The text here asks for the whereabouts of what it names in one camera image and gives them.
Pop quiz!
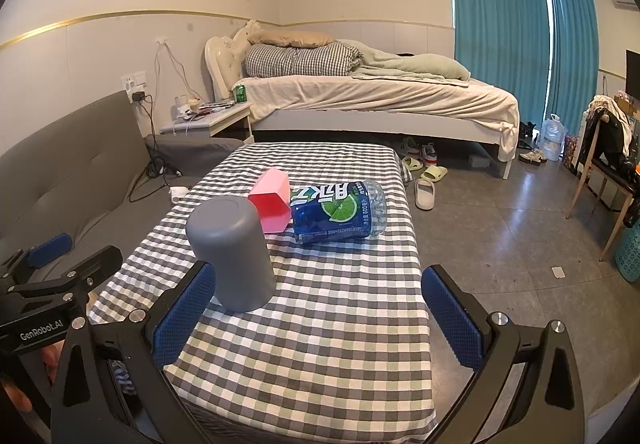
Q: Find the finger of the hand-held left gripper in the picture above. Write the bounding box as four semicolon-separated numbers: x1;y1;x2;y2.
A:
5;245;124;311
0;233;74;282

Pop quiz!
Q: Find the checkered tablecloth table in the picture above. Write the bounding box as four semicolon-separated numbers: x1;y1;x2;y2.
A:
87;142;436;444

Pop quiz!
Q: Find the beige pillow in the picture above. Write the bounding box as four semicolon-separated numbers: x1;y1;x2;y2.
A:
246;30;337;48

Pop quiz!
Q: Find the bed with beige sheets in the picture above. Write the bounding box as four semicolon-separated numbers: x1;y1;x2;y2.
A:
232;75;521;163

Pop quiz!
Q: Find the checked quilt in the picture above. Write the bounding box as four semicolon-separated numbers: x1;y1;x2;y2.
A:
243;41;365;78

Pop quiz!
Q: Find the black chair with wooden legs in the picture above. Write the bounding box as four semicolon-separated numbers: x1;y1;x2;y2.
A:
566;108;640;262

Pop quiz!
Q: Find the grey cup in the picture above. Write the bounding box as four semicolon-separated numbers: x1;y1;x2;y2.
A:
186;196;277;313

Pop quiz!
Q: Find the narrow teal curtain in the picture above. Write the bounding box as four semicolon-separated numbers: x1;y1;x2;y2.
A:
547;0;601;121

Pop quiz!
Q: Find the white padded headboard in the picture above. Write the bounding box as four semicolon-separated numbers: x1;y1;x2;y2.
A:
204;36;251;100

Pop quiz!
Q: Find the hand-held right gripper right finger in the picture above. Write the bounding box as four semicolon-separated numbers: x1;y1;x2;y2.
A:
421;265;596;444

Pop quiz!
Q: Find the pale green blanket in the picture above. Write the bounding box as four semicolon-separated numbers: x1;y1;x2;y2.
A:
350;41;472;83

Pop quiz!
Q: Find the white bed frame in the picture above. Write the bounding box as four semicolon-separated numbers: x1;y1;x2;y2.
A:
249;110;516;181

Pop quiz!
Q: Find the plastic bottle with blue label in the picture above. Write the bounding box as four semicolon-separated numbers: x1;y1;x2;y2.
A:
289;180;388;245

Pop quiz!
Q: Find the white nightstand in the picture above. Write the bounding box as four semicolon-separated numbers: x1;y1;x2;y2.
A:
159;102;255;145

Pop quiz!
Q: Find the black monitor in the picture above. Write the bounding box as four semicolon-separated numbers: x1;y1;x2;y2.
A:
625;50;640;100

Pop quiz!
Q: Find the white slipper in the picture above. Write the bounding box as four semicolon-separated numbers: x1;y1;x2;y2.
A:
414;178;436;211

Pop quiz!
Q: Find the person's left hand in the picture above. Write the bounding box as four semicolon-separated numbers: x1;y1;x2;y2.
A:
0;343;65;414

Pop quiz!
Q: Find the white garment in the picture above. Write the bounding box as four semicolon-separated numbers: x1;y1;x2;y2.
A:
587;95;633;157

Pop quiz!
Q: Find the clear plastic water jug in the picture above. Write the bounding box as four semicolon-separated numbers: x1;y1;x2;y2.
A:
541;114;567;161

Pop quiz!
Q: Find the wide teal curtain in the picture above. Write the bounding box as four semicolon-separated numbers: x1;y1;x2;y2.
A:
446;0;551;107

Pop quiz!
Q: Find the white cable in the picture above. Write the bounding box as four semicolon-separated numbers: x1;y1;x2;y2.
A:
156;40;202;100

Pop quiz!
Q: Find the black cable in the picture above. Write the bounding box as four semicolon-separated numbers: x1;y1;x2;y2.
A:
128;96;184;203

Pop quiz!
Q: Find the grey sofa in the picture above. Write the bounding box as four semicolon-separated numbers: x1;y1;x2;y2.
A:
0;90;246;305

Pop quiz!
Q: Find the teal laundry basket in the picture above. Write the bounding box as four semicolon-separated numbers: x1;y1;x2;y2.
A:
615;224;640;283

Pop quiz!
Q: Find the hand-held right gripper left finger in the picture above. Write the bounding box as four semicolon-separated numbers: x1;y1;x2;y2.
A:
50;260;221;444

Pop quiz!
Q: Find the cream cushion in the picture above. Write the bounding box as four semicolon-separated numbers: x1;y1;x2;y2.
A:
232;20;264;60

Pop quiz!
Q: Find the pink cup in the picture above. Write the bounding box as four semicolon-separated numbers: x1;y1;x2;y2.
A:
248;169;292;233

